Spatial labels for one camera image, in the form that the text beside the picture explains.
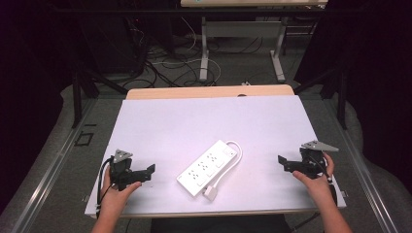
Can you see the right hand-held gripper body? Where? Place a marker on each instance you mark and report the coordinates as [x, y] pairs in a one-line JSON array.
[[311, 161]]

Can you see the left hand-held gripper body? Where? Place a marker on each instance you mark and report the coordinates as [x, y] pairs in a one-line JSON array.
[[120, 170]]

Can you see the person's right hand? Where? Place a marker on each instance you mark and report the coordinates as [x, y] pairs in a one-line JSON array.
[[317, 186]]

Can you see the person's left hand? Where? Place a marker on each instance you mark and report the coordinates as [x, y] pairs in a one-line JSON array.
[[116, 196]]

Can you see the white power strip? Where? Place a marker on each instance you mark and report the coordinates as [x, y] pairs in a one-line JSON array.
[[207, 166]]

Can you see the white power plug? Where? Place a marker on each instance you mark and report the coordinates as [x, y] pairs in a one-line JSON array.
[[210, 193]]

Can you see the white table mat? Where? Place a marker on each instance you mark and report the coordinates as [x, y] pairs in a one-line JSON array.
[[207, 129]]

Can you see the black metal stand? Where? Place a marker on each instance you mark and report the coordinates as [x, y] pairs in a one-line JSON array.
[[336, 93], [82, 93]]

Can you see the person's dark clothing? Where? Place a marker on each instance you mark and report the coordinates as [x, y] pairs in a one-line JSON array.
[[220, 225]]

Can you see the wooden table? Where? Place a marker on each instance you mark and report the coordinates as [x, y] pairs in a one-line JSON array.
[[207, 92]]

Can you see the desk with white legs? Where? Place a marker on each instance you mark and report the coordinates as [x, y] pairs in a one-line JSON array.
[[241, 29]]

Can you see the black horizontal bar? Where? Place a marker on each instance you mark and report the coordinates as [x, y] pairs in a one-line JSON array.
[[194, 11]]

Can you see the metal floor rail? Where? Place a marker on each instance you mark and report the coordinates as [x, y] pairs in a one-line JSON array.
[[48, 165], [359, 168]]

